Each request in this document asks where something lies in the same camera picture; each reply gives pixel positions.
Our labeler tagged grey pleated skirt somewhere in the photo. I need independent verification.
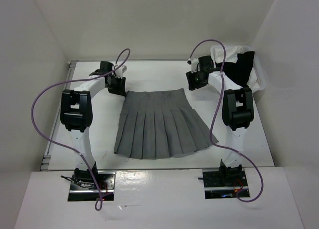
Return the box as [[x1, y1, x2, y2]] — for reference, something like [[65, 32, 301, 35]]
[[114, 88, 218, 160]]

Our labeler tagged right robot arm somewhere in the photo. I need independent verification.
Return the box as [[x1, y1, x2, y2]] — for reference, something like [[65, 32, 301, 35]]
[[186, 55, 254, 186]]

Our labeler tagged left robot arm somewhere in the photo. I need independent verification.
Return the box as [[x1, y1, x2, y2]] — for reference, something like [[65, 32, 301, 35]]
[[60, 61, 127, 189]]

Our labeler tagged white skirt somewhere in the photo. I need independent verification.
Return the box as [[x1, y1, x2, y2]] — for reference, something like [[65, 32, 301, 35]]
[[210, 45, 265, 92]]

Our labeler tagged black skirt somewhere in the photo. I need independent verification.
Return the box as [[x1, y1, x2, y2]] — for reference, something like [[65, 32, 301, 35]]
[[223, 49, 255, 87]]

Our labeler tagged white plastic basket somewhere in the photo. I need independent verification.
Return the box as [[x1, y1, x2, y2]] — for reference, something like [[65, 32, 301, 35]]
[[210, 45, 266, 93]]

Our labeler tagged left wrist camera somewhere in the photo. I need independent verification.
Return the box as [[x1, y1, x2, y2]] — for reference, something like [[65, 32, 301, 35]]
[[115, 65, 127, 78]]

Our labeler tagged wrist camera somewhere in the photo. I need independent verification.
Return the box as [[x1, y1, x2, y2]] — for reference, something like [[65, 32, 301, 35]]
[[187, 58, 199, 73], [115, 65, 127, 78]]

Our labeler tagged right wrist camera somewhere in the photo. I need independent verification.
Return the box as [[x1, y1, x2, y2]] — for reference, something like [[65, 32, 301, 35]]
[[187, 58, 199, 73]]

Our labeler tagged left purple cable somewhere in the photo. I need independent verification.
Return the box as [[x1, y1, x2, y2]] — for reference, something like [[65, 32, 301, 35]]
[[32, 48, 131, 212]]

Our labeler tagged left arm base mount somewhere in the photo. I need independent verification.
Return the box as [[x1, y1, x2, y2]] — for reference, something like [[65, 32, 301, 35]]
[[60, 172, 116, 202]]

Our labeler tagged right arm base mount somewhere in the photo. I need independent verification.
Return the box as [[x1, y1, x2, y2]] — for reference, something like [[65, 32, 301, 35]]
[[198, 170, 250, 199]]

